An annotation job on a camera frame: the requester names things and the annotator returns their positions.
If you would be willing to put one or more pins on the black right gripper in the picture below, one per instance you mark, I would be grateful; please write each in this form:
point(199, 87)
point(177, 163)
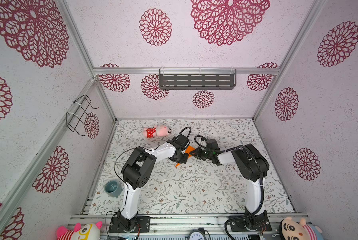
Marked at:
point(198, 151)

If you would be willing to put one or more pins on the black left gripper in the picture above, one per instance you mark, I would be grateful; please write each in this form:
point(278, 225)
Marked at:
point(184, 160)

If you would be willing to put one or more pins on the orange square paper sheet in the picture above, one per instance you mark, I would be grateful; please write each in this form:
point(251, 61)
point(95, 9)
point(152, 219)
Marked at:
point(187, 151)

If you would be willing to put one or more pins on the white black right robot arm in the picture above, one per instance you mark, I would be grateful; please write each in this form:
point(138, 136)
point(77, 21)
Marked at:
point(252, 165)

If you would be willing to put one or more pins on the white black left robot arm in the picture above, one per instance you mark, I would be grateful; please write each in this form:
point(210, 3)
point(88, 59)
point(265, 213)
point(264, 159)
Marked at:
point(139, 167)

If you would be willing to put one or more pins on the pink pig plush toy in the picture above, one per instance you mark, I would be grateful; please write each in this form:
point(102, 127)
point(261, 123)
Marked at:
point(157, 131)

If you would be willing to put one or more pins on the teal cup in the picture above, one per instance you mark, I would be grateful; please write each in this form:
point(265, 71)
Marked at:
point(113, 188)

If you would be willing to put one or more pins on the round gauge clock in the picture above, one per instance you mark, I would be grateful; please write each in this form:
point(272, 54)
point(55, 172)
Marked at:
point(198, 234)

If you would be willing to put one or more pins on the pink white plush toy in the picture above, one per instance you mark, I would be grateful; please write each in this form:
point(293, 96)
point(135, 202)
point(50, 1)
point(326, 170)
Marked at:
point(86, 232)

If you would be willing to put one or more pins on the boy face plush toy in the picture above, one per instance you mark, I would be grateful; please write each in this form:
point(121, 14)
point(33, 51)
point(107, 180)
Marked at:
point(291, 230)

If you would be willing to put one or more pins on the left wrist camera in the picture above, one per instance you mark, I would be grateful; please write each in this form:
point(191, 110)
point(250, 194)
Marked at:
point(181, 141)

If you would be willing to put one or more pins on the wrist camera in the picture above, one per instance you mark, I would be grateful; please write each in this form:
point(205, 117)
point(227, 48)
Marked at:
point(212, 145)
point(181, 141)

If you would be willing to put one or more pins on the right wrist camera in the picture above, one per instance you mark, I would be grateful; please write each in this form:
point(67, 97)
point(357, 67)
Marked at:
point(212, 145)

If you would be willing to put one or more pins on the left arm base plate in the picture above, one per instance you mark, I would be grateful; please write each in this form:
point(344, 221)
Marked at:
point(138, 224)

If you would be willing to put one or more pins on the grey wall shelf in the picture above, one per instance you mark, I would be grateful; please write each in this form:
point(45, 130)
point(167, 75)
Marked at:
point(196, 81)

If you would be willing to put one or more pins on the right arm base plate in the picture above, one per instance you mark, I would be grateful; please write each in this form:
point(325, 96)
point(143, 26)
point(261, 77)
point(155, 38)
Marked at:
point(257, 223)

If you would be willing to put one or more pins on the black wire wall rack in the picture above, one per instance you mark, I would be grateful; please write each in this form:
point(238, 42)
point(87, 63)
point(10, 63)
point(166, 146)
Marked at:
point(83, 120)

